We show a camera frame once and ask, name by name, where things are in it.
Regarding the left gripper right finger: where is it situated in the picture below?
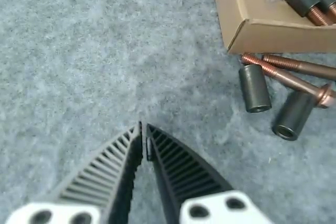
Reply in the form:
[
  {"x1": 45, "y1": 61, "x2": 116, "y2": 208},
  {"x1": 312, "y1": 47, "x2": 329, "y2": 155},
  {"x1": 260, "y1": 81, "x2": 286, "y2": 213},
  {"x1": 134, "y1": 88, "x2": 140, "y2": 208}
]
[{"x1": 145, "y1": 123, "x2": 268, "y2": 224}]

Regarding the cardboard box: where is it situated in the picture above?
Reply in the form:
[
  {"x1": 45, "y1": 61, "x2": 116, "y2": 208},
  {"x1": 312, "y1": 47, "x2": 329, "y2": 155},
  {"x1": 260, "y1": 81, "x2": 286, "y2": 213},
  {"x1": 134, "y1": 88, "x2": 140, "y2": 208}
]
[{"x1": 209, "y1": 0, "x2": 336, "y2": 55}]

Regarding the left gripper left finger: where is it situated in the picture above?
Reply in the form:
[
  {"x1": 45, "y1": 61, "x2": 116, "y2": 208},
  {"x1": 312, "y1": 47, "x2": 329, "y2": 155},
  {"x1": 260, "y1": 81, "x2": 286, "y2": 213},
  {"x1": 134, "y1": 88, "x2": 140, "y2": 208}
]
[{"x1": 4, "y1": 121, "x2": 143, "y2": 224}]

